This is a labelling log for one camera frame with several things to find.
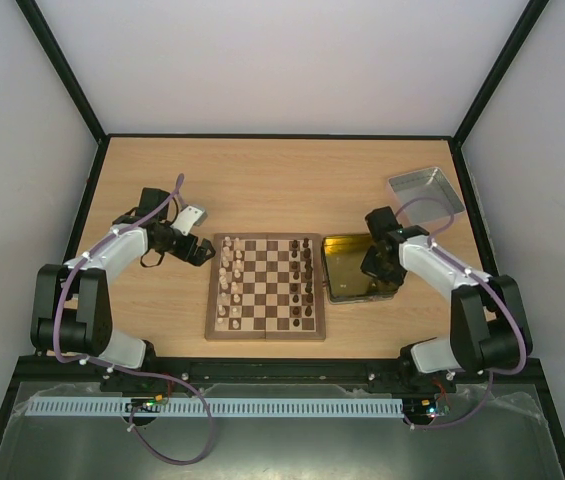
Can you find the gold tin box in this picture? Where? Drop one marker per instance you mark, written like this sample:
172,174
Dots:
342,257

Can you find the white slotted cable duct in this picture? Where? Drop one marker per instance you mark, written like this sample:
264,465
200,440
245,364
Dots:
217,407

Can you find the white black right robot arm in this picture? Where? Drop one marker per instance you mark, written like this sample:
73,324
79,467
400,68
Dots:
488,323

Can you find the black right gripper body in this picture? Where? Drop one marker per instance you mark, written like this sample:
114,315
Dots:
379,265

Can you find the silver tin lid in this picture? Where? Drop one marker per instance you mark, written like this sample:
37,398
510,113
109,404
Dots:
425,197

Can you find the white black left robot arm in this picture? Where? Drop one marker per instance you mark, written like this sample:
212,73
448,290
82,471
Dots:
72,315

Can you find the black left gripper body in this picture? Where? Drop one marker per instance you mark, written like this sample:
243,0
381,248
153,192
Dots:
177,250

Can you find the black aluminium frame rail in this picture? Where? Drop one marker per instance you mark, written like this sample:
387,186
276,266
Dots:
382,376

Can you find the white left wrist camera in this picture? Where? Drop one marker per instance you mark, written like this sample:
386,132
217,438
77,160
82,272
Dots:
191,216

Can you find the wooden chess board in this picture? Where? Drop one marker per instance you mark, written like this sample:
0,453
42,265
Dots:
251,289

